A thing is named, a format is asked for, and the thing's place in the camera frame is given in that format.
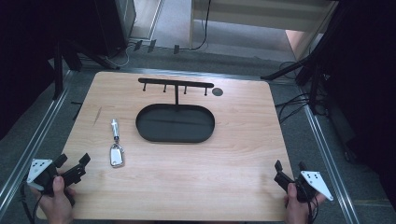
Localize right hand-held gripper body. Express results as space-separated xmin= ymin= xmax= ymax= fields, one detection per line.
xmin=293 ymin=170 xmax=334 ymax=203

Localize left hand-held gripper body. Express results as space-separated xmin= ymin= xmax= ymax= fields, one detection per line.
xmin=26 ymin=158 xmax=62 ymax=196

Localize person's right hand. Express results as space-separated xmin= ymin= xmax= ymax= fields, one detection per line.
xmin=284 ymin=183 xmax=327 ymax=224

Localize person's left hand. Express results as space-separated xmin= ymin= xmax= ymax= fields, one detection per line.
xmin=30 ymin=175 xmax=77 ymax=224

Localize black metal tripod stand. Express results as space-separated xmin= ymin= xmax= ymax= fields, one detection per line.
xmin=261 ymin=0 xmax=349 ymax=117
xmin=50 ymin=36 xmax=120 ymax=101

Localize black key rack with tray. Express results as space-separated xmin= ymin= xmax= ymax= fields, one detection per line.
xmin=135 ymin=77 xmax=216 ymax=145

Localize black cabinet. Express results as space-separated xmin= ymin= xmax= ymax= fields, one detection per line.
xmin=92 ymin=0 xmax=138 ymax=58

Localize metal floor rail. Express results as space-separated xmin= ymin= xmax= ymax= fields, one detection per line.
xmin=299 ymin=87 xmax=361 ymax=224
xmin=0 ymin=70 xmax=75 ymax=217

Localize right hand-held gripper cable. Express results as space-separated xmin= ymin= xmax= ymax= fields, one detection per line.
xmin=306 ymin=199 xmax=320 ymax=224

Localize hand-held gripper cable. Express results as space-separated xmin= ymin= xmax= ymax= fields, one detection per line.
xmin=19 ymin=182 xmax=43 ymax=224
xmin=306 ymin=199 xmax=320 ymax=224

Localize left hand-held gripper cable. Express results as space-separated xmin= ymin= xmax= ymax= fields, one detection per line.
xmin=19 ymin=182 xmax=43 ymax=224

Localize silver keychain with key fob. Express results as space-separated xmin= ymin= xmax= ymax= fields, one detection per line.
xmin=108 ymin=118 xmax=126 ymax=169

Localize black floor cables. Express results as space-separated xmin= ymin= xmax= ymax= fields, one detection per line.
xmin=275 ymin=61 xmax=328 ymax=125

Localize white cable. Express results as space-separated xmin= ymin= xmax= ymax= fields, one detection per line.
xmin=105 ymin=44 xmax=131 ymax=68

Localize white furniture frame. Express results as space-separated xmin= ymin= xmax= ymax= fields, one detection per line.
xmin=189 ymin=0 xmax=340 ymax=62

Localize black hanging cable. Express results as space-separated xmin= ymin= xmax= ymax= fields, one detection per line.
xmin=179 ymin=0 xmax=213 ymax=52

